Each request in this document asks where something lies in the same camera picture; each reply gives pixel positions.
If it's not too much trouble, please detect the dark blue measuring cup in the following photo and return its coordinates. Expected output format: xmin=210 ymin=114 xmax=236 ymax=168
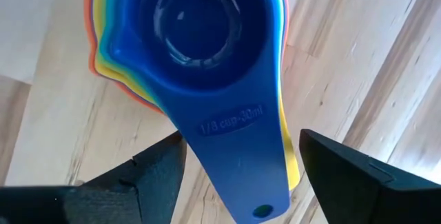
xmin=103 ymin=0 xmax=292 ymax=224

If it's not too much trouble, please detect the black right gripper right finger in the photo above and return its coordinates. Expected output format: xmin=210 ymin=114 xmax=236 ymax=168
xmin=298 ymin=128 xmax=441 ymax=224

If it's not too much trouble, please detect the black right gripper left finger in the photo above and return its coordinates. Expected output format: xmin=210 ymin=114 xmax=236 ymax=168
xmin=0 ymin=130 xmax=187 ymax=224

